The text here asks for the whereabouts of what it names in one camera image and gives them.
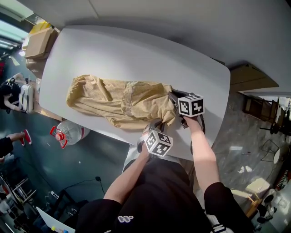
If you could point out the round white side table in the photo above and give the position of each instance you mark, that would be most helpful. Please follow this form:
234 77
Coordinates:
277 155

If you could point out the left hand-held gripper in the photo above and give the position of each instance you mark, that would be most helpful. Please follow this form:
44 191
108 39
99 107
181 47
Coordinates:
159 143

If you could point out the glass sliding door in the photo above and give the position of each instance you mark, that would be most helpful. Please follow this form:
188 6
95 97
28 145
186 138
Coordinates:
9 34

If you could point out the large brown cardboard box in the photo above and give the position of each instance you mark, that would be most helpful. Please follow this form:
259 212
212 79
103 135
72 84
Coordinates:
37 67

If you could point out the brown wooden board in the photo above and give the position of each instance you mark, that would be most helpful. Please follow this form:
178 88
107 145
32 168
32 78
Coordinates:
250 78

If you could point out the person's right forearm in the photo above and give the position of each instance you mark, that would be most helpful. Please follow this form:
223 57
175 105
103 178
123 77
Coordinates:
204 159

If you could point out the small wooden stool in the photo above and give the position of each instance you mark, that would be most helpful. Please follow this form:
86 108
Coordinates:
253 203

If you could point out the white round machine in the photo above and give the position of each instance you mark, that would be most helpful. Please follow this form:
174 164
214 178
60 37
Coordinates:
272 204

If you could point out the person's left forearm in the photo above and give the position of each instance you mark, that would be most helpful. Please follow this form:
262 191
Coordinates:
127 179

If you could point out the white board sheet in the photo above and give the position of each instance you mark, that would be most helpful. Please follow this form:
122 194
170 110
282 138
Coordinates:
52 221

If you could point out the black metal stand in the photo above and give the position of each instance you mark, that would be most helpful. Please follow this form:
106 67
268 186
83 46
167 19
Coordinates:
64 202

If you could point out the white power strip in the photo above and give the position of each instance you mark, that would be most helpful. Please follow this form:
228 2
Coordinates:
54 194

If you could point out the beige cloth garment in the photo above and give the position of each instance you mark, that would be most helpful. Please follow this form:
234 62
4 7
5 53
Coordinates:
118 102

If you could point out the person's black shirt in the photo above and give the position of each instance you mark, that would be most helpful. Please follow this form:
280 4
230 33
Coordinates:
159 200

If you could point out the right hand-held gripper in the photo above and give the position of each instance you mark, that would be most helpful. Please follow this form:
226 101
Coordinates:
191 105

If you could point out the person's left hand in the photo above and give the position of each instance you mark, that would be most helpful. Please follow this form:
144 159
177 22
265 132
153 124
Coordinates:
144 149

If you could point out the white metal rack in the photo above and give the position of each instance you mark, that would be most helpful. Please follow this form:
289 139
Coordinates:
20 193

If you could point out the silver suitcase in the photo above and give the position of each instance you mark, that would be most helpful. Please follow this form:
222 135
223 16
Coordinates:
27 97

